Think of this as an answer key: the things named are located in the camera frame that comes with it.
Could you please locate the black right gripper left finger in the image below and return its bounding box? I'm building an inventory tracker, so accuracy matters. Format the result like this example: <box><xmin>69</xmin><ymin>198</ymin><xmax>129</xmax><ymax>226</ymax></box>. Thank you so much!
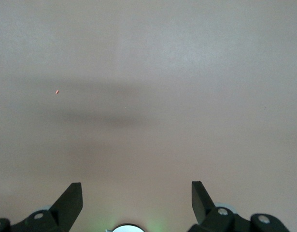
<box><xmin>10</xmin><ymin>182</ymin><xmax>83</xmax><ymax>232</ymax></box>

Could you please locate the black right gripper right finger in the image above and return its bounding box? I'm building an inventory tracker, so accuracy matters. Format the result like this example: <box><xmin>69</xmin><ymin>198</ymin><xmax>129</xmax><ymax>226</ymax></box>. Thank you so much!
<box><xmin>188</xmin><ymin>181</ymin><xmax>254</xmax><ymax>232</ymax></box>

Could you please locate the brown table cover mat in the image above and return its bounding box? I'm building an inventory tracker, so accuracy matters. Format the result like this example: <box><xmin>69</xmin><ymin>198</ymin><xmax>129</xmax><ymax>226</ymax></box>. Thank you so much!
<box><xmin>0</xmin><ymin>0</ymin><xmax>297</xmax><ymax>232</ymax></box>

